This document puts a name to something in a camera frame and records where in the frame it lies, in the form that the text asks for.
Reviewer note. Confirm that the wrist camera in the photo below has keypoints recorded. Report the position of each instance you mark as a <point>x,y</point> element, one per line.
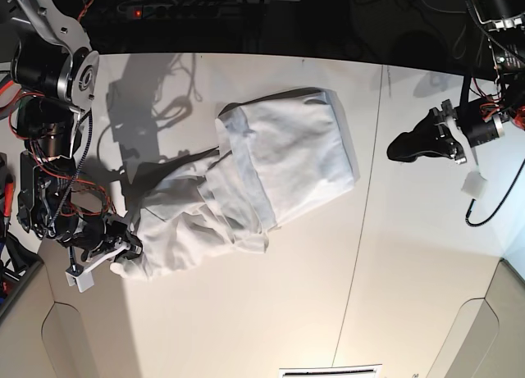
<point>474,185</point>
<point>80,278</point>

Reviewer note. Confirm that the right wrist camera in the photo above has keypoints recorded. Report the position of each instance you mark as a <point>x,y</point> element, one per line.
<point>80,278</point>

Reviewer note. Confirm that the white t-shirt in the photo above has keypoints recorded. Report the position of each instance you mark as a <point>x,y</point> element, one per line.
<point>277,158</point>

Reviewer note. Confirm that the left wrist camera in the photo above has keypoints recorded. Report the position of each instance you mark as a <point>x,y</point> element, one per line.
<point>474,185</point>

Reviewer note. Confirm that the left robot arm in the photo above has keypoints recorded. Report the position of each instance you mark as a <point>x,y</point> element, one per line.
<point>501,24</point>

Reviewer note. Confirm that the orange grey pliers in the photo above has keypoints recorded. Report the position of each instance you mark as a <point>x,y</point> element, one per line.
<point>9,90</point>

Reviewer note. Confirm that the black power strip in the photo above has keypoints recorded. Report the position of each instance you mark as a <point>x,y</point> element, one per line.
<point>158,11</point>

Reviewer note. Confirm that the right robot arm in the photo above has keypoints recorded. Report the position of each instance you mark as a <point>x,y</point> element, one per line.
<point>56,69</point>

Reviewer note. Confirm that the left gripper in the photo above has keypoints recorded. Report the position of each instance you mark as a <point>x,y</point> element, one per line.
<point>447,131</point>

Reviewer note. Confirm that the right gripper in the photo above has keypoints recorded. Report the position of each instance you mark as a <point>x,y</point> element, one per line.
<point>104,236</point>

